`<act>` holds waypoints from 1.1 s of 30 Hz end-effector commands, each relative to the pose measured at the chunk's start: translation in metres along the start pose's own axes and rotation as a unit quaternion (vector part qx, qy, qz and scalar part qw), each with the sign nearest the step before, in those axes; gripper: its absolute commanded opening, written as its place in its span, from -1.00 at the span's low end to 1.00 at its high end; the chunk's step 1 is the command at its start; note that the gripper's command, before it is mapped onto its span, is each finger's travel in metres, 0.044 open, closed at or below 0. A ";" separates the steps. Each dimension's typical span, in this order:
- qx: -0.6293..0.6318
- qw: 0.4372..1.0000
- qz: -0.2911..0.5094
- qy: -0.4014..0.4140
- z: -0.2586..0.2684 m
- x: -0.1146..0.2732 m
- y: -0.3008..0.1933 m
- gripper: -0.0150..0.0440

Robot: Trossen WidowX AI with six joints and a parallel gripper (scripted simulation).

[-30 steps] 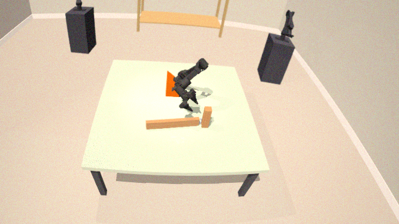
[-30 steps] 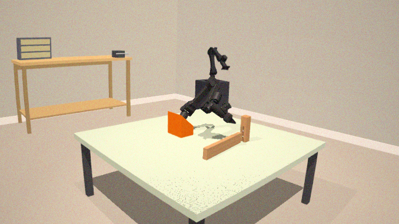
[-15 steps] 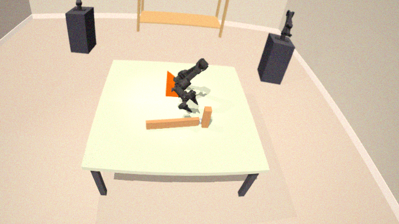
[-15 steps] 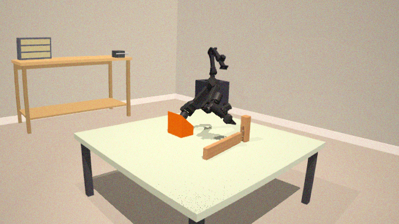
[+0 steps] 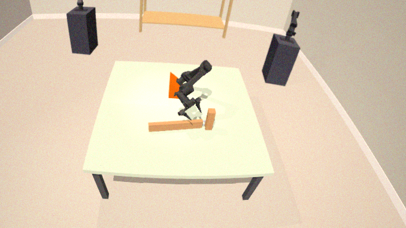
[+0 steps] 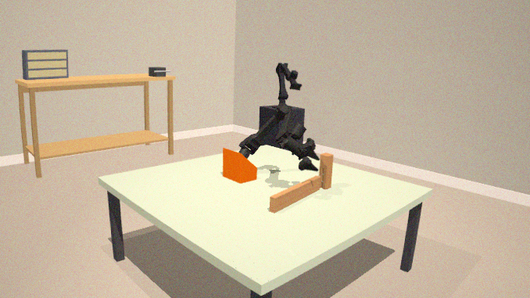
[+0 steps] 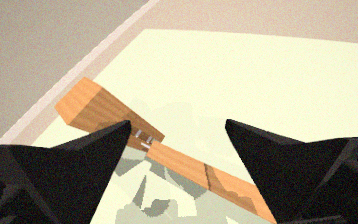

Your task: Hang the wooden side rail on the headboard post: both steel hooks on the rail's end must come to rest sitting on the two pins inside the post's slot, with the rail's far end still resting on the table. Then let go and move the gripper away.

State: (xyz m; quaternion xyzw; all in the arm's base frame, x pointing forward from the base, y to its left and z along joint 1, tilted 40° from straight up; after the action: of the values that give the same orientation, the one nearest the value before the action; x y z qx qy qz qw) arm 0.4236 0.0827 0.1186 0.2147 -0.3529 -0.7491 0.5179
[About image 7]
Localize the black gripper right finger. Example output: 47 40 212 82
225 119 358 223

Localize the wooden post with slot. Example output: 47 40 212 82
54 77 165 153

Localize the wooden board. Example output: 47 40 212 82
141 141 277 224

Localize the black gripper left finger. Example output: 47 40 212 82
0 120 131 224

